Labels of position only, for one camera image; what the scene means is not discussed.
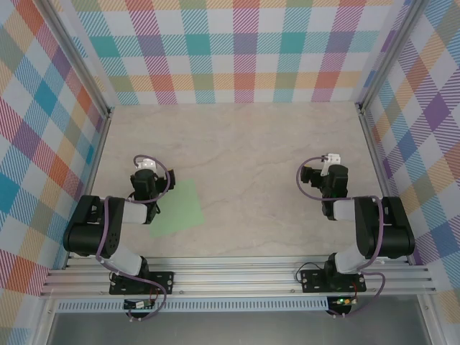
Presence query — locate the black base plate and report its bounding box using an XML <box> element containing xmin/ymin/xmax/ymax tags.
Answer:
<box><xmin>300</xmin><ymin>270</ymin><xmax>367</xmax><ymax>294</ymax></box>
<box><xmin>109</xmin><ymin>271</ymin><xmax>175</xmax><ymax>296</ymax></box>

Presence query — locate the aluminium frame post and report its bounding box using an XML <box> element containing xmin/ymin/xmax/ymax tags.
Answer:
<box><xmin>354</xmin><ymin>0</ymin><xmax>428</xmax><ymax>112</ymax></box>
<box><xmin>34</xmin><ymin>0</ymin><xmax>114</xmax><ymax>119</ymax></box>

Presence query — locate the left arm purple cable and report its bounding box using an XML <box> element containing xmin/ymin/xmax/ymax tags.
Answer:
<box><xmin>95</xmin><ymin>155</ymin><xmax>173</xmax><ymax>323</ymax></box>

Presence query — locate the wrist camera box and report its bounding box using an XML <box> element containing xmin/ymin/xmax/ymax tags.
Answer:
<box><xmin>321</xmin><ymin>153</ymin><xmax>350</xmax><ymax>198</ymax></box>
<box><xmin>129</xmin><ymin>157</ymin><xmax>161</xmax><ymax>202</ymax></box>

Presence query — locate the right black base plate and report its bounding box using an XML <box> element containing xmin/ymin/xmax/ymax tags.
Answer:
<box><xmin>300</xmin><ymin>270</ymin><xmax>367</xmax><ymax>294</ymax></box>

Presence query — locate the aluminium mounting rail beam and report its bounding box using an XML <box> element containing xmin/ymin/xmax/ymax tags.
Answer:
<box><xmin>39</xmin><ymin>255</ymin><xmax>438</xmax><ymax>298</ymax></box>

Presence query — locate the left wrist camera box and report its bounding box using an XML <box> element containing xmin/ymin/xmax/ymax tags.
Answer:
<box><xmin>129</xmin><ymin>157</ymin><xmax>161</xmax><ymax>202</ymax></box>

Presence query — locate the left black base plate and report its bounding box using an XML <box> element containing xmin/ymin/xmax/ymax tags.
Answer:
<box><xmin>109</xmin><ymin>271</ymin><xmax>175</xmax><ymax>296</ymax></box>

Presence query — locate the aluminium table side rail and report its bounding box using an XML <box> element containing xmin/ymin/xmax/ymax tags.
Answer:
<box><xmin>63</xmin><ymin>107</ymin><xmax>114</xmax><ymax>270</ymax></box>
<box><xmin>357</xmin><ymin>103</ymin><xmax>410</xmax><ymax>265</ymax></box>

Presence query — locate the small dark circuit board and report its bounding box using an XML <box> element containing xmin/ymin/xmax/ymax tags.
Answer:
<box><xmin>124</xmin><ymin>298</ymin><xmax>156</xmax><ymax>310</ymax></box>

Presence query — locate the slotted grey cable duct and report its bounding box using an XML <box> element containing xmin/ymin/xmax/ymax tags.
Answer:
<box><xmin>56</xmin><ymin>296</ymin><xmax>330</xmax><ymax>313</ymax></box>

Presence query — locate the green paper sheet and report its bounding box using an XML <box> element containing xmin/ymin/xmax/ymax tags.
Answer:
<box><xmin>149</xmin><ymin>178</ymin><xmax>206</xmax><ymax>239</ymax></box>

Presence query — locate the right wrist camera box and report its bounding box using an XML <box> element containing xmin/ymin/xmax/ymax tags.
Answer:
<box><xmin>321</xmin><ymin>153</ymin><xmax>350</xmax><ymax>198</ymax></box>

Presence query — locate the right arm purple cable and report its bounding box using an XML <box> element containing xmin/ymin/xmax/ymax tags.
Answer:
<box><xmin>295</xmin><ymin>154</ymin><xmax>387</xmax><ymax>319</ymax></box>

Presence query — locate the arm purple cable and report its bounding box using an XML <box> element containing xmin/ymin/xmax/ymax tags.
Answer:
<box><xmin>295</xmin><ymin>154</ymin><xmax>387</xmax><ymax>319</ymax></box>
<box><xmin>95</xmin><ymin>155</ymin><xmax>173</xmax><ymax>323</ymax></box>

